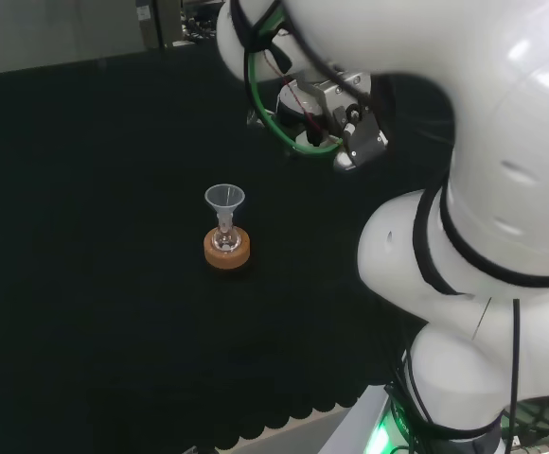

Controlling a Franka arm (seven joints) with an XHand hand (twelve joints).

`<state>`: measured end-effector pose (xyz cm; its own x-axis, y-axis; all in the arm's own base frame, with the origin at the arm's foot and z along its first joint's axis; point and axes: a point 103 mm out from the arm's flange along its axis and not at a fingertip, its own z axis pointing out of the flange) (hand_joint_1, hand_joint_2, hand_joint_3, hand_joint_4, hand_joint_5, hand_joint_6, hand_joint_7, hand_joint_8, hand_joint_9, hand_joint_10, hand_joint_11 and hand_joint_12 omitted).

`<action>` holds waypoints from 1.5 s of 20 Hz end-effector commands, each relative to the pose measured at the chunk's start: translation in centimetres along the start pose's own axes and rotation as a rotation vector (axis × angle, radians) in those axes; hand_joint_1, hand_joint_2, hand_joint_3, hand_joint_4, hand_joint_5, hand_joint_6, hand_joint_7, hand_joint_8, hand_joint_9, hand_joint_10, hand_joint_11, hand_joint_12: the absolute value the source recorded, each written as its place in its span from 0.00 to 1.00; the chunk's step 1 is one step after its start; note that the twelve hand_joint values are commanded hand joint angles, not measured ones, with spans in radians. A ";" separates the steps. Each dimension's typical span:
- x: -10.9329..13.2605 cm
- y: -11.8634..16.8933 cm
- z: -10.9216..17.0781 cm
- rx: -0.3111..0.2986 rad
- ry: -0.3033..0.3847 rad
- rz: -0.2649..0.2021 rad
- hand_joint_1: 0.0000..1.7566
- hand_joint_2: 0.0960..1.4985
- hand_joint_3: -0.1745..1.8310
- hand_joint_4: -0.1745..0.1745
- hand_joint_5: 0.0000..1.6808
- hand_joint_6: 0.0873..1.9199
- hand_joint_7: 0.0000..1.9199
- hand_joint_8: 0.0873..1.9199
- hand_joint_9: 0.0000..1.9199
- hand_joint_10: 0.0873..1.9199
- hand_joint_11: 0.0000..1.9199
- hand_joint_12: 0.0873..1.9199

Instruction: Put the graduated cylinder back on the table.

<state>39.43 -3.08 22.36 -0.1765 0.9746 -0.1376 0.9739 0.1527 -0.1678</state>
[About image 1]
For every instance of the round-bottom glass flask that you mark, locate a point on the round-bottom glass flask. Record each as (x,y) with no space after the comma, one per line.
(225,242)

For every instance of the clear plastic funnel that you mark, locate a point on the clear plastic funnel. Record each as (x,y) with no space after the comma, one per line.
(225,196)

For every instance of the black table cloth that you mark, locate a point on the black table cloth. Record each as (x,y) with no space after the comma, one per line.
(113,236)

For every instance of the grey equipment cabinet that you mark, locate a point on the grey equipment cabinet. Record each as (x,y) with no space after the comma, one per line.
(151,23)

